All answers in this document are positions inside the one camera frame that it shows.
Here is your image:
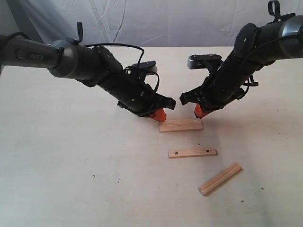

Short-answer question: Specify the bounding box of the white backdrop cloth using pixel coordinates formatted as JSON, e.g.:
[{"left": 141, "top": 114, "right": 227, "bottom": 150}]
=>
[{"left": 0, "top": 0, "right": 273, "bottom": 46}]

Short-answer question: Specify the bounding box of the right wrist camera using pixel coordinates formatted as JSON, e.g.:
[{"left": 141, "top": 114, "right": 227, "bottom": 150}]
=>
[{"left": 187, "top": 54, "right": 223, "bottom": 70}]

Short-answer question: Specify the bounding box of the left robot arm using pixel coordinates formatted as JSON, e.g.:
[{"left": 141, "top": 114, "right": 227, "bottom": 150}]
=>
[{"left": 0, "top": 33, "right": 176, "bottom": 122}]

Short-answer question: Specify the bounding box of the grooved wooden stick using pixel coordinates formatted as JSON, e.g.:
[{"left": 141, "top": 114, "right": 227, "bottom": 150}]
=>
[{"left": 198, "top": 163, "right": 243, "bottom": 196}]

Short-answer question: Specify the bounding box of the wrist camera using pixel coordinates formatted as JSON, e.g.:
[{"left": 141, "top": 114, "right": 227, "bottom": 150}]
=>
[
  {"left": 131, "top": 61, "right": 158, "bottom": 75},
  {"left": 187, "top": 54, "right": 223, "bottom": 70}
]

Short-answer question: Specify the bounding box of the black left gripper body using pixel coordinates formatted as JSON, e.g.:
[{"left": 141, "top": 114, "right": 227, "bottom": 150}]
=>
[{"left": 97, "top": 68, "right": 161, "bottom": 118}]

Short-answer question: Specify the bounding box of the plain wooden stick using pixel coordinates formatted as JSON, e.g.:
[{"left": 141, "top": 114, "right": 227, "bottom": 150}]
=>
[{"left": 159, "top": 122, "right": 204, "bottom": 132}]

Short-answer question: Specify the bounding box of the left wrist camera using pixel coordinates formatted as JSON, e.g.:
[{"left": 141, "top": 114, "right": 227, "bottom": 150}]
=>
[{"left": 131, "top": 61, "right": 158, "bottom": 75}]

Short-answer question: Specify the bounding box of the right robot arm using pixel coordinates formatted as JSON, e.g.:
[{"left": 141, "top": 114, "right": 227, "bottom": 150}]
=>
[{"left": 179, "top": 14, "right": 303, "bottom": 119}]

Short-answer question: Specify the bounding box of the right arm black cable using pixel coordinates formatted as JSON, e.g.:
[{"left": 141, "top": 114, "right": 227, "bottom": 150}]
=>
[{"left": 266, "top": 0, "right": 296, "bottom": 24}]

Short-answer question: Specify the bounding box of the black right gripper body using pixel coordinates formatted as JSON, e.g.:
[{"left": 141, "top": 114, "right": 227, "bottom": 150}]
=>
[{"left": 200, "top": 56, "right": 258, "bottom": 112}]

